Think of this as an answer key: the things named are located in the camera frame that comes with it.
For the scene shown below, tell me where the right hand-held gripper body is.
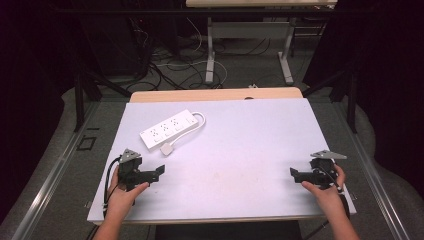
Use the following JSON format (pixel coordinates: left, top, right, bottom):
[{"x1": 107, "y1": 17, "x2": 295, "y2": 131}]
[{"x1": 309, "y1": 149, "x2": 348, "y2": 191}]

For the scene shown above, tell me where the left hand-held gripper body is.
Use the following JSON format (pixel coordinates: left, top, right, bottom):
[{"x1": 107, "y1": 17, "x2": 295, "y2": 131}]
[{"x1": 117, "y1": 148, "x2": 144, "y2": 192}]

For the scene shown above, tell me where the person's right hand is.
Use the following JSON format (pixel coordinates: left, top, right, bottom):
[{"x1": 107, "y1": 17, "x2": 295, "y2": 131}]
[{"x1": 301, "y1": 164, "x2": 348, "y2": 217}]

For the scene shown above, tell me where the person's left hand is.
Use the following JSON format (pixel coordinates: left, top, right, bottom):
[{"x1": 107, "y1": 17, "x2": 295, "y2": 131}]
[{"x1": 105, "y1": 165, "x2": 150, "y2": 217}]

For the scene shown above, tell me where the white plug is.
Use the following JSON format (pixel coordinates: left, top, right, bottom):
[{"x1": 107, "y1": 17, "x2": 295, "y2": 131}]
[{"x1": 159, "y1": 142, "x2": 175, "y2": 157}]

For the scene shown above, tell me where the white power strip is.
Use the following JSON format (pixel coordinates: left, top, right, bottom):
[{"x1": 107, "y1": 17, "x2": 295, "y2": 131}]
[{"x1": 138, "y1": 108, "x2": 200, "y2": 151}]

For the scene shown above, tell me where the square floor hatch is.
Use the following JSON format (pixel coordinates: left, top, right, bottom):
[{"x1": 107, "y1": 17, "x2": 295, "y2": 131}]
[{"x1": 76, "y1": 135, "x2": 98, "y2": 152}]

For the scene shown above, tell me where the black metal stand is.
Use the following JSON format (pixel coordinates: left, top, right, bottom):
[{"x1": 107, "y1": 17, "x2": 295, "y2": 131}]
[
  {"x1": 300, "y1": 61, "x2": 360, "y2": 135},
  {"x1": 73, "y1": 65, "x2": 133, "y2": 133}
]

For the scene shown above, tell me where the dark curtain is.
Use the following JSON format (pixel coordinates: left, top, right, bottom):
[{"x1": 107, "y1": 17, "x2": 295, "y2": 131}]
[
  {"x1": 0, "y1": 0, "x2": 80, "y2": 225},
  {"x1": 302, "y1": 0, "x2": 424, "y2": 192}
]

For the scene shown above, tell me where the desk with white legs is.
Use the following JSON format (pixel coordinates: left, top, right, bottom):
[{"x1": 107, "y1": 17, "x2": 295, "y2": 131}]
[{"x1": 185, "y1": 0, "x2": 339, "y2": 86}]

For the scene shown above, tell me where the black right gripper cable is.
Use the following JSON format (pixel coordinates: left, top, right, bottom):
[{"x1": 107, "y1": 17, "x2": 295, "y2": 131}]
[{"x1": 302, "y1": 165, "x2": 352, "y2": 240}]

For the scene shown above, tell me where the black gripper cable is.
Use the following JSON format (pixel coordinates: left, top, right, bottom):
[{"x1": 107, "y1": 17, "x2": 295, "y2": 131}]
[
  {"x1": 101, "y1": 155, "x2": 122, "y2": 212},
  {"x1": 302, "y1": 165, "x2": 352, "y2": 240}
]

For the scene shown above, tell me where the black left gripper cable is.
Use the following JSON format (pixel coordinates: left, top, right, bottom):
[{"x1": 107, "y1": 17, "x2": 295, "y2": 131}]
[{"x1": 101, "y1": 155, "x2": 122, "y2": 212}]

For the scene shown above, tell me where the metal floor rail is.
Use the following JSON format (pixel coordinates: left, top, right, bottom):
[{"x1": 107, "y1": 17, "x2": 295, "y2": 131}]
[
  {"x1": 332, "y1": 99, "x2": 412, "y2": 240},
  {"x1": 10, "y1": 101, "x2": 102, "y2": 240}
]

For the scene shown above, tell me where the white power strip cable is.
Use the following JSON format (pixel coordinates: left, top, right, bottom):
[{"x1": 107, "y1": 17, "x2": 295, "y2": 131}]
[{"x1": 169, "y1": 111, "x2": 207, "y2": 147}]

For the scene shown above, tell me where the bundle of black floor cables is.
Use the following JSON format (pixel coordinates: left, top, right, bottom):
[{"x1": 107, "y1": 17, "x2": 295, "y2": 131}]
[{"x1": 125, "y1": 18, "x2": 273, "y2": 92}]

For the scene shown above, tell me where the white floor cable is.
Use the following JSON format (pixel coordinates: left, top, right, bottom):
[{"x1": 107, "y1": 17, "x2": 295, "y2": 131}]
[{"x1": 155, "y1": 17, "x2": 229, "y2": 89}]

